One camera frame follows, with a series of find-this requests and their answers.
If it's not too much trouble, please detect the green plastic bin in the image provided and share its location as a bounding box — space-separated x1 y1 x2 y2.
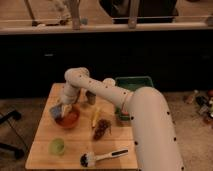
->
115 76 153 121

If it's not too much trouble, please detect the red bowl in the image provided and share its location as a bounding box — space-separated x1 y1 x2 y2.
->
55 106 80 129

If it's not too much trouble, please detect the brown cup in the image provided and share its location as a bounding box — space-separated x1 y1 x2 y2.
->
86 91 96 105

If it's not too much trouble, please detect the green plastic cup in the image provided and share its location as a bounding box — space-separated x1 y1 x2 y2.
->
49 138 65 155

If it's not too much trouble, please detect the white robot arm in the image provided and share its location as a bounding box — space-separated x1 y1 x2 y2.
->
60 67 185 171

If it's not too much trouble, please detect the yellow banana toy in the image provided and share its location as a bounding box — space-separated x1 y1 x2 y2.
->
92 108 100 128

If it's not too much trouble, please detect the blue grey sponge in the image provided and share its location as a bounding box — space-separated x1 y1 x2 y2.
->
49 104 63 119

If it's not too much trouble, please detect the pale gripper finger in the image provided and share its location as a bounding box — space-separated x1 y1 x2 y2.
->
61 105 72 117

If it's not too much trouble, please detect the wooden board table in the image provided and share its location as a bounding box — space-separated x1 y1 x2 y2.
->
25 83 138 171

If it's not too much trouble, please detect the white dish brush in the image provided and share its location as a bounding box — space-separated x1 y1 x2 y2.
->
80 149 129 167

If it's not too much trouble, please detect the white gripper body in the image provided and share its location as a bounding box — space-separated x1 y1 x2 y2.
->
60 83 80 104

